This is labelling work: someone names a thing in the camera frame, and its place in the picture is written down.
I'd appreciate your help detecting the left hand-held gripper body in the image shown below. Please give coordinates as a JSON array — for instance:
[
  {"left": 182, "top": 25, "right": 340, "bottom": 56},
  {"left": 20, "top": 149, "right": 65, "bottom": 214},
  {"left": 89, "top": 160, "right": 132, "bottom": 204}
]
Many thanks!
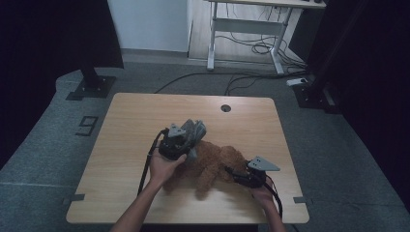
[{"left": 158, "top": 123, "right": 195, "bottom": 161}]

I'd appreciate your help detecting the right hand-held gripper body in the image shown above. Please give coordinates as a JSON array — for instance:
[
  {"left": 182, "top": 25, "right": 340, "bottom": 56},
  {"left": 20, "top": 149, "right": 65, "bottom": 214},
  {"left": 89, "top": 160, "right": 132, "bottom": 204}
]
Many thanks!
[{"left": 239, "top": 156, "right": 281, "bottom": 189}]

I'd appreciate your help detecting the brown plush teddy bear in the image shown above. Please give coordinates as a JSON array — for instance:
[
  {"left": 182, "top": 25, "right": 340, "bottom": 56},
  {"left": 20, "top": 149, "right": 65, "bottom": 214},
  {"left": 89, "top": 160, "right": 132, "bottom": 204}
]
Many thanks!
[{"left": 161, "top": 139, "right": 249, "bottom": 201}]

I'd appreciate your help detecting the person's right hand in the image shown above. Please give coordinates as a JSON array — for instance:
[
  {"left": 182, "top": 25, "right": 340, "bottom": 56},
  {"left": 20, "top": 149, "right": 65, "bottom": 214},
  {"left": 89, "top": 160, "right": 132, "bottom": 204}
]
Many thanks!
[{"left": 250, "top": 179, "right": 278, "bottom": 211}]

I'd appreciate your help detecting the person's left hand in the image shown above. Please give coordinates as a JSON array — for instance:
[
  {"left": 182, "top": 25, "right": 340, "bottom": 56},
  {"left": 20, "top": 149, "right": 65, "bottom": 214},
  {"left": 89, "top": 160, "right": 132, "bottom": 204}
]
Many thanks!
[{"left": 148, "top": 148, "right": 188, "bottom": 189}]

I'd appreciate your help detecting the light wooden table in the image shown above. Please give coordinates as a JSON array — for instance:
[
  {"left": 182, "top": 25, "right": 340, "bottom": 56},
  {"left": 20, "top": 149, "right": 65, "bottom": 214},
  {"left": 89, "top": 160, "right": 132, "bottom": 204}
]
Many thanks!
[{"left": 65, "top": 92, "right": 310, "bottom": 225}]

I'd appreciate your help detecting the grey tape strip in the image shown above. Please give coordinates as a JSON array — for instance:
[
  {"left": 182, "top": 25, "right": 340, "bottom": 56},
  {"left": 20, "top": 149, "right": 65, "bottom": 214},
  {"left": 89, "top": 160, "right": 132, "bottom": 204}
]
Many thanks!
[
  {"left": 292, "top": 195, "right": 313, "bottom": 205},
  {"left": 62, "top": 192, "right": 86, "bottom": 205}
]

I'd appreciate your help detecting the dark floor socket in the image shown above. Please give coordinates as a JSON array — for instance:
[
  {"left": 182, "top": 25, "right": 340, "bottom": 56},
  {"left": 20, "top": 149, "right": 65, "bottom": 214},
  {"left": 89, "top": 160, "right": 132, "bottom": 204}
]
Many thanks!
[{"left": 74, "top": 115, "right": 100, "bottom": 137}]

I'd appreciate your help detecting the black stand base right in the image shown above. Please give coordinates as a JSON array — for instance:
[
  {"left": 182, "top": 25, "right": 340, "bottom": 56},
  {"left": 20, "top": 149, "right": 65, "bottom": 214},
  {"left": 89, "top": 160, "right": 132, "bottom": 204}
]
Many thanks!
[{"left": 291, "top": 80, "right": 343, "bottom": 114}]

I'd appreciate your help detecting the black stand base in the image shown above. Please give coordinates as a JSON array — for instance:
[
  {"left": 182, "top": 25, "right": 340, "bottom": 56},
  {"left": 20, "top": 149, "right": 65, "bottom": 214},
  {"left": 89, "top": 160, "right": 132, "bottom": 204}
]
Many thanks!
[
  {"left": 291, "top": 80, "right": 343, "bottom": 114},
  {"left": 65, "top": 59, "right": 117, "bottom": 102}
]

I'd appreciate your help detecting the white power strip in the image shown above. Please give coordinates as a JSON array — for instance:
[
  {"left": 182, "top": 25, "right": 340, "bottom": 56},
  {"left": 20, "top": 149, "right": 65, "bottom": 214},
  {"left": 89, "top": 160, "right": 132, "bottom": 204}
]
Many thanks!
[{"left": 285, "top": 76, "right": 309, "bottom": 88}]

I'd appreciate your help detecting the black stand base left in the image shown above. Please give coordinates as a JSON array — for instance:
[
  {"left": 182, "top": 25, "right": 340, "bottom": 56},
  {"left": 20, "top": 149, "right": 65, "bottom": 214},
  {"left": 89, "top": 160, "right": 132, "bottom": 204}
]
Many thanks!
[{"left": 65, "top": 59, "right": 117, "bottom": 102}]

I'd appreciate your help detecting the black curtain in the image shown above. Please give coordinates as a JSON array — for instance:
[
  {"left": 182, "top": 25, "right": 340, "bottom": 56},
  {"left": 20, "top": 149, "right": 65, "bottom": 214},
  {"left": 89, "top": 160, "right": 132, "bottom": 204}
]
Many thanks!
[
  {"left": 305, "top": 0, "right": 410, "bottom": 209},
  {"left": 0, "top": 0, "right": 126, "bottom": 170}
]

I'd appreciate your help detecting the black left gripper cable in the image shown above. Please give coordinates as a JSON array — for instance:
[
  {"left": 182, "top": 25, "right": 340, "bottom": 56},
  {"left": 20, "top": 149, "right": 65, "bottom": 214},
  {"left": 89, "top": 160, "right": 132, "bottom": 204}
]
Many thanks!
[{"left": 136, "top": 128, "right": 170, "bottom": 197}]

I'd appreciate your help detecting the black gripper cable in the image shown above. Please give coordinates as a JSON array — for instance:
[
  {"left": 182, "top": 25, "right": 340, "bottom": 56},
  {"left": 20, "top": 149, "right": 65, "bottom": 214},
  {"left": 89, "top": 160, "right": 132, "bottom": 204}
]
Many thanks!
[
  {"left": 264, "top": 180, "right": 284, "bottom": 220},
  {"left": 136, "top": 128, "right": 170, "bottom": 197}
]

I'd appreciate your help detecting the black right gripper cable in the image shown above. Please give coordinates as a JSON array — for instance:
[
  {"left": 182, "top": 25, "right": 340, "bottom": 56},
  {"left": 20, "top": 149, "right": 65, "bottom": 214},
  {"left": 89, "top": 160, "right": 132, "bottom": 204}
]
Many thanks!
[{"left": 264, "top": 180, "right": 284, "bottom": 220}]

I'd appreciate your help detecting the long black floor cable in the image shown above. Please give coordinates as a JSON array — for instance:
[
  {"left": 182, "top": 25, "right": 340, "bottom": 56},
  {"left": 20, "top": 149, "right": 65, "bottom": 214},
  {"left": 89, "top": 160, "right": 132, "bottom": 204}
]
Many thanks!
[{"left": 153, "top": 71, "right": 311, "bottom": 97}]

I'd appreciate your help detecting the tangle of black floor cables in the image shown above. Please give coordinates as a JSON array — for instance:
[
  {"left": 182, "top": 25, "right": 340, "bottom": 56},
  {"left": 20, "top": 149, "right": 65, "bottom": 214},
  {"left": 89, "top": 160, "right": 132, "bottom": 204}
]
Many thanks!
[{"left": 215, "top": 32, "right": 308, "bottom": 72}]

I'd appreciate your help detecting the white desk frame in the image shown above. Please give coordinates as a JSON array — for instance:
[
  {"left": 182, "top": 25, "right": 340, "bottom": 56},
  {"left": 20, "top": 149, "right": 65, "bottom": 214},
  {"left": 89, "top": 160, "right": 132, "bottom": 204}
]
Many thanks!
[{"left": 205, "top": 0, "right": 327, "bottom": 75}]

